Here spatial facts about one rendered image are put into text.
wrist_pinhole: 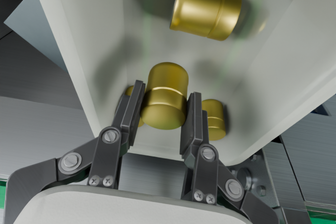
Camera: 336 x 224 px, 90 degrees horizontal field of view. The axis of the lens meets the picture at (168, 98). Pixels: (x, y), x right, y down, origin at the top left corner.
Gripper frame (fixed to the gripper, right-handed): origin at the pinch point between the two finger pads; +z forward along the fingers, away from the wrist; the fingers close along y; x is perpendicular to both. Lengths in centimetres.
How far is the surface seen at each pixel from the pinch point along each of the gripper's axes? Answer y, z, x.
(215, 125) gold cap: 6.7, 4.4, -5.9
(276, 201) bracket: 12.4, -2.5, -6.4
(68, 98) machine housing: -29, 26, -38
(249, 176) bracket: 12.3, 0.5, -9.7
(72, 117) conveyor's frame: -14.2, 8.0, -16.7
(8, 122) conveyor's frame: -23.0, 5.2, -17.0
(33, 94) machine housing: -41, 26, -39
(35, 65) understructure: -48, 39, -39
